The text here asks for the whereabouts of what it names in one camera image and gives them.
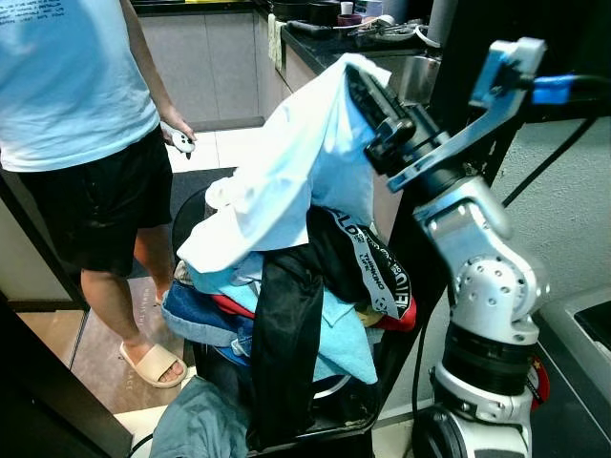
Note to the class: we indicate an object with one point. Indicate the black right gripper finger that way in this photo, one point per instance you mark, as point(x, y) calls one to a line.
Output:
point(365, 88)

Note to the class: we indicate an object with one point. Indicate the white shirt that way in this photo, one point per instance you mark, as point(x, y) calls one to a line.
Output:
point(286, 172)

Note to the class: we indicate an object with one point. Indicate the white handheld controller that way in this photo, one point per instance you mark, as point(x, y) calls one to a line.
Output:
point(181, 141)

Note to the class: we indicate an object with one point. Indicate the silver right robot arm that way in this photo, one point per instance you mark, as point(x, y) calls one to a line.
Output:
point(487, 267)

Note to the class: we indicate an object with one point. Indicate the grey washing machine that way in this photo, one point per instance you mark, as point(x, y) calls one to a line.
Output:
point(578, 372)

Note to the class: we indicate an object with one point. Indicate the person's left hand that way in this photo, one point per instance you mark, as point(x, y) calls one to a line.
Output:
point(172, 124)

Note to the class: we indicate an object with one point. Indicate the black kitchen counter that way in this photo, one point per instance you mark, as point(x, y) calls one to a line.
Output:
point(320, 50)

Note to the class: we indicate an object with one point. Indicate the pink cup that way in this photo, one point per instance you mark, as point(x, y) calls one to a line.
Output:
point(349, 19)

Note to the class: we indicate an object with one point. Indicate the black garment with printed waistband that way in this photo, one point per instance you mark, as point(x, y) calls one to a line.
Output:
point(358, 258)

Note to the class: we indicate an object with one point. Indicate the light blue towel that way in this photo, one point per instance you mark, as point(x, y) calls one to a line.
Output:
point(346, 339)

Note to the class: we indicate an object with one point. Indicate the black hanging garment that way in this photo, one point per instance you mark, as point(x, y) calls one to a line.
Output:
point(286, 343)

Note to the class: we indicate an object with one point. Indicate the red cloth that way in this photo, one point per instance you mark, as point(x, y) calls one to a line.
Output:
point(229, 305)

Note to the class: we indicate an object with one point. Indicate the blue denim jeans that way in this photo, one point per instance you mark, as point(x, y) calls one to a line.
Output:
point(196, 315)

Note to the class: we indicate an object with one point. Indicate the red round sticker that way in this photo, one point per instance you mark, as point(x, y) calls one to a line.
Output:
point(540, 382)

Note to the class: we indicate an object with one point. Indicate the person in white t-shirt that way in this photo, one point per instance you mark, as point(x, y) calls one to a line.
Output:
point(72, 95)

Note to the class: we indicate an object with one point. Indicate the beige sandal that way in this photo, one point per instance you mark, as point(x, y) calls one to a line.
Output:
point(153, 364)

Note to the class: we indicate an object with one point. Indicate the grey teal garment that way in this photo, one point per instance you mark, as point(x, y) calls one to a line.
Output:
point(196, 425)

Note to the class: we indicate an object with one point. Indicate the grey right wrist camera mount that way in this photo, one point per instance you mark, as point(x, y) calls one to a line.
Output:
point(477, 126)

